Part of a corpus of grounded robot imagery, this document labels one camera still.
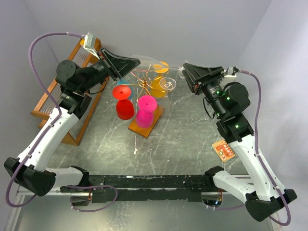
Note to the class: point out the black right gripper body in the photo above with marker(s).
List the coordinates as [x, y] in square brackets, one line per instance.
[210, 87]

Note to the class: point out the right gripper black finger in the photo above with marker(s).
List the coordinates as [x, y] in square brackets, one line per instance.
[198, 73]
[194, 86]

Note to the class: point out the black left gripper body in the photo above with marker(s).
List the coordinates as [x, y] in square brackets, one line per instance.
[96, 73]

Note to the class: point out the blue wine glass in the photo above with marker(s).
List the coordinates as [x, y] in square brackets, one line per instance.
[126, 83]

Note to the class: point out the clear wine glass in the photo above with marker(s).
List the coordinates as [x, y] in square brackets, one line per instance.
[167, 84]
[154, 61]

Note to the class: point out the yellow wine glass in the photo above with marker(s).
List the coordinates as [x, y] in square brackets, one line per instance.
[155, 89]

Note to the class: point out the red wine glass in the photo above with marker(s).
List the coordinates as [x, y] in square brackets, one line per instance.
[124, 107]

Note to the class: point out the magenta wine glass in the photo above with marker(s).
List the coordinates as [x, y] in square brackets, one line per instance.
[145, 114]

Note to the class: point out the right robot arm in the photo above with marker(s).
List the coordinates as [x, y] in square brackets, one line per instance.
[267, 195]

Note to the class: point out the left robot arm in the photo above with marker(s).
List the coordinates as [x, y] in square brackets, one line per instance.
[29, 169]

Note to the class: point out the orange printed card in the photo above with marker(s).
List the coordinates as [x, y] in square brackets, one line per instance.
[223, 150]

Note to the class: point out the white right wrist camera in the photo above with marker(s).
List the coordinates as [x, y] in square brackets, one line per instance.
[230, 73]

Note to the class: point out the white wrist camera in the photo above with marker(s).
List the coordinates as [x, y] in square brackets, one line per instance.
[230, 73]
[89, 44]

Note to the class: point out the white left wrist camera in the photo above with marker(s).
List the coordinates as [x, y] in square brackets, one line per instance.
[89, 44]

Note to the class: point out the gold wire wine glass rack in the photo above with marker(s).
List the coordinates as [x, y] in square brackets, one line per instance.
[144, 83]

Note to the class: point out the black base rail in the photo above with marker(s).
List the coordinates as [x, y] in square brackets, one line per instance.
[144, 188]

